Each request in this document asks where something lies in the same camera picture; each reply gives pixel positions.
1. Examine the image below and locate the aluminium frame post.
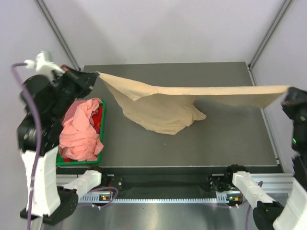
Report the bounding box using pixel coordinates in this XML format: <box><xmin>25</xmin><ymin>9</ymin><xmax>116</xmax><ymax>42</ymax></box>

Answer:
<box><xmin>248</xmin><ymin>0</ymin><xmax>295</xmax><ymax>70</ymax></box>
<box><xmin>34</xmin><ymin>0</ymin><xmax>81</xmax><ymax>70</ymax></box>

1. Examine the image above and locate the red t shirt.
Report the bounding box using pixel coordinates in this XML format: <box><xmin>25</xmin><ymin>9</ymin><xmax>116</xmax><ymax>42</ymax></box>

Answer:
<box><xmin>91</xmin><ymin>105</ymin><xmax>103</xmax><ymax>134</ymax></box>

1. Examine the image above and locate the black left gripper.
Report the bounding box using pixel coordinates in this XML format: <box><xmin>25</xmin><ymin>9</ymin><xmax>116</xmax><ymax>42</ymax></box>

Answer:
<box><xmin>50</xmin><ymin>64</ymin><xmax>99</xmax><ymax>120</ymax></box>

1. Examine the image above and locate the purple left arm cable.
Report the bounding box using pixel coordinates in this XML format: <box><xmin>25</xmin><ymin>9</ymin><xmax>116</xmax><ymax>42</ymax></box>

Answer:
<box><xmin>10</xmin><ymin>61</ymin><xmax>119</xmax><ymax>230</ymax></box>

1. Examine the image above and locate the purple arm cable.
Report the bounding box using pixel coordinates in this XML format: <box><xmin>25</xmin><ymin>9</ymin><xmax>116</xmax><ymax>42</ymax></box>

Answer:
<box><xmin>10</xmin><ymin>61</ymin><xmax>119</xmax><ymax>230</ymax></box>
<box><xmin>243</xmin><ymin>181</ymin><xmax>264</xmax><ymax>230</ymax></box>

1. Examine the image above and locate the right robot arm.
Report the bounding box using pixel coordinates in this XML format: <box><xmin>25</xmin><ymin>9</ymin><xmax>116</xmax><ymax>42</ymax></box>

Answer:
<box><xmin>224</xmin><ymin>87</ymin><xmax>307</xmax><ymax>230</ymax></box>

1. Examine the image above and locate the left aluminium frame post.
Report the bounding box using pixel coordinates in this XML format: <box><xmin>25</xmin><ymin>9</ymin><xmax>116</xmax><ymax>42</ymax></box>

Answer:
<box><xmin>34</xmin><ymin>0</ymin><xmax>81</xmax><ymax>70</ymax></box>

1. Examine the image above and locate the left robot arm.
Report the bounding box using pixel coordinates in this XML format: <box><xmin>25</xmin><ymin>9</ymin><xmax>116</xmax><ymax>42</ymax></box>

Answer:
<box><xmin>11</xmin><ymin>51</ymin><xmax>109</xmax><ymax>225</ymax></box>

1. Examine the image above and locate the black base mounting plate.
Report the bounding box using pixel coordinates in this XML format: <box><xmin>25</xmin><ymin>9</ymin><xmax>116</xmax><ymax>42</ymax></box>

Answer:
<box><xmin>102</xmin><ymin>166</ymin><xmax>226</xmax><ymax>198</ymax></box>

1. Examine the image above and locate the green plastic bin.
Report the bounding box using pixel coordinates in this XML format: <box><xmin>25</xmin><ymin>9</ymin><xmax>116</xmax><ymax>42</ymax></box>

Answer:
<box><xmin>56</xmin><ymin>99</ymin><xmax>106</xmax><ymax>167</ymax></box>

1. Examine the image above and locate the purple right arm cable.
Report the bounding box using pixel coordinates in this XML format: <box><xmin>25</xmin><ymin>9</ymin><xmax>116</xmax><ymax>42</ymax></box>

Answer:
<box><xmin>243</xmin><ymin>181</ymin><xmax>264</xmax><ymax>230</ymax></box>

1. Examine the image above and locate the beige t shirt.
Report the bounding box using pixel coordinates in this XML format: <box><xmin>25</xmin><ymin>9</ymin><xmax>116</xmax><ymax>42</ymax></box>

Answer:
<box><xmin>99</xmin><ymin>73</ymin><xmax>289</xmax><ymax>135</ymax></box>

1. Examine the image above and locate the slotted cable duct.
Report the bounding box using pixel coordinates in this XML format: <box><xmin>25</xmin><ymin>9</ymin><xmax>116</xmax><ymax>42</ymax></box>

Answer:
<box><xmin>79</xmin><ymin>191</ymin><xmax>244</xmax><ymax>204</ymax></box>

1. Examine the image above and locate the pink t shirt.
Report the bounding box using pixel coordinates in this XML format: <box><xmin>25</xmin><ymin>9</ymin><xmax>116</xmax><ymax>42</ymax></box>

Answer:
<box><xmin>59</xmin><ymin>97</ymin><xmax>105</xmax><ymax>162</ymax></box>

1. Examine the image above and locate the right aluminium frame post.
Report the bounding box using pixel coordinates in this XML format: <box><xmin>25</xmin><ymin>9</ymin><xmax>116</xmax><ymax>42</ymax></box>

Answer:
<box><xmin>248</xmin><ymin>0</ymin><xmax>295</xmax><ymax>70</ymax></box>

